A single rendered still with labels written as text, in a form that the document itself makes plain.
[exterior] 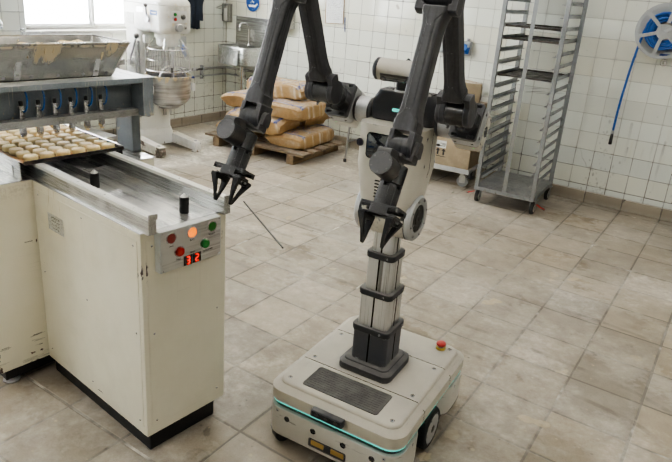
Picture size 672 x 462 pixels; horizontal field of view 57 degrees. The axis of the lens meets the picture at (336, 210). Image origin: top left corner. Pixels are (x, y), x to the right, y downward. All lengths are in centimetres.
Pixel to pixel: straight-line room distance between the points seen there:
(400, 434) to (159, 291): 90
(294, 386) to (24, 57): 150
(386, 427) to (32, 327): 144
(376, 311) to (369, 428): 40
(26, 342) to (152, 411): 70
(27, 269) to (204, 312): 75
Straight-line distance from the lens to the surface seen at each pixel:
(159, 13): 575
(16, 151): 261
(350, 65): 646
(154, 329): 212
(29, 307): 270
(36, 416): 267
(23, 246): 260
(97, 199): 214
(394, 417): 216
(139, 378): 223
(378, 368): 231
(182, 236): 201
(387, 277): 217
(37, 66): 253
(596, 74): 555
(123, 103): 274
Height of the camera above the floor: 158
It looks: 20 degrees down
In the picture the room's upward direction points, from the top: 4 degrees clockwise
